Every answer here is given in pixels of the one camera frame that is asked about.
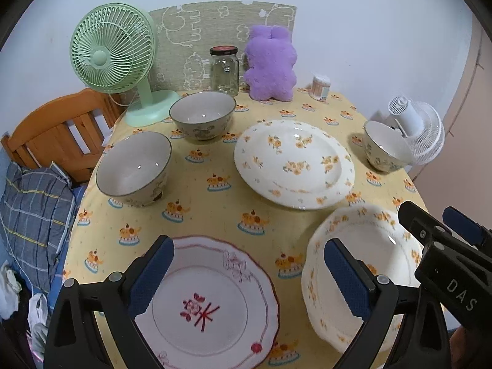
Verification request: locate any scalloped orange flower plate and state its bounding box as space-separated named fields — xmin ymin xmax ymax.
xmin=301 ymin=203 xmax=423 ymax=353

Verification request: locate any large floral ceramic bowl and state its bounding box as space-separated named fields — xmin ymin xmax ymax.
xmin=363 ymin=121 xmax=413 ymax=173

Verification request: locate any red patterned white plate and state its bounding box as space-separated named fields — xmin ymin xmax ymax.
xmin=135 ymin=235 xmax=279 ymax=368

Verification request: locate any floral bowl table edge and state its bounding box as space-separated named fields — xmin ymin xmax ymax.
xmin=95 ymin=132 xmax=173 ymax=207

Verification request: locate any white plastic bag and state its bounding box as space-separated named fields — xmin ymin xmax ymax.
xmin=27 ymin=293 xmax=49 ymax=357

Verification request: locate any beige cabinet door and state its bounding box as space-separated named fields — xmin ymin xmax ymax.
xmin=410 ymin=17 xmax=491 ymax=228

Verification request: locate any white crumpled cloth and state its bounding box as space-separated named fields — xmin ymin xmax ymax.
xmin=0 ymin=261 xmax=22 ymax=320

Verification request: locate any white desk fan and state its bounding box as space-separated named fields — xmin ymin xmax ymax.
xmin=388 ymin=96 xmax=445 ymax=166

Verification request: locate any blue plaid bedding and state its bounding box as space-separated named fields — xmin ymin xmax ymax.
xmin=1 ymin=162 xmax=87 ymax=311

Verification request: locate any yellow cartoon tablecloth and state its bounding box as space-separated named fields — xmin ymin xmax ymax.
xmin=63 ymin=90 xmax=423 ymax=368

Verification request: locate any orange wooden chair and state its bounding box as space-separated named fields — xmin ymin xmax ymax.
xmin=1 ymin=88 xmax=124 ymax=183

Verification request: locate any cotton swab container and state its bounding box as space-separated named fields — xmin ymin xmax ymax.
xmin=309 ymin=74 xmax=331 ymax=102

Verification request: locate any purple plush toy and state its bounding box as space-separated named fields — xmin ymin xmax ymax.
xmin=244 ymin=25 xmax=297 ymax=102

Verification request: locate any glass jar black lid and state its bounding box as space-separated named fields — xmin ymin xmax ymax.
xmin=209 ymin=45 xmax=239 ymax=97

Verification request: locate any green desk fan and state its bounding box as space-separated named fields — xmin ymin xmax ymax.
xmin=69 ymin=2 xmax=179 ymax=128

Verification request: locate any green elephant pattern cloth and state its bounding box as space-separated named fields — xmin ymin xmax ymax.
xmin=149 ymin=1 xmax=297 ymax=93

